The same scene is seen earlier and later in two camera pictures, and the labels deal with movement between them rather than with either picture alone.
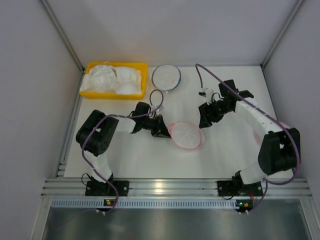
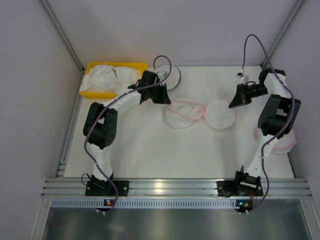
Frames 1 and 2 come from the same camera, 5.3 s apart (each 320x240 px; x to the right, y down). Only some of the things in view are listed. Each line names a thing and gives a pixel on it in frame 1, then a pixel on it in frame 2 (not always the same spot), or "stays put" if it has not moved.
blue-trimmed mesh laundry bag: [166, 77] stays put
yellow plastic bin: [142, 67] stays put
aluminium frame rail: [61, 187] stays put
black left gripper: [158, 126] → [157, 92]
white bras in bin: [119, 80] stays put
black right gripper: [211, 111] → [244, 93]
